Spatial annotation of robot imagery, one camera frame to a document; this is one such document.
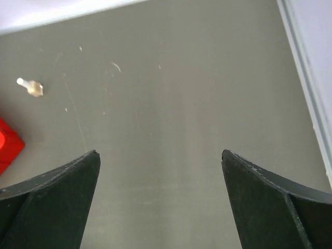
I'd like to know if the red plastic tray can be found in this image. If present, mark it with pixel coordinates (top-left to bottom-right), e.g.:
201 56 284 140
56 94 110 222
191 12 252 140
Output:
0 119 25 174

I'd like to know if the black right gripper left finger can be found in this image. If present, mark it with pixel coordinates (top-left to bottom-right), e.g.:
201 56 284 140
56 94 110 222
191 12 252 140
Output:
1 150 101 248

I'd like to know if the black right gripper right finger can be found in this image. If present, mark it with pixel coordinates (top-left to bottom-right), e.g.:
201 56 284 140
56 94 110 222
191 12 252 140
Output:
222 150 331 248

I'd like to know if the beige nail polish bottle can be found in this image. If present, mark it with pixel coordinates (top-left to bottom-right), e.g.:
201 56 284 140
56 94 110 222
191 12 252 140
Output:
17 78 44 97

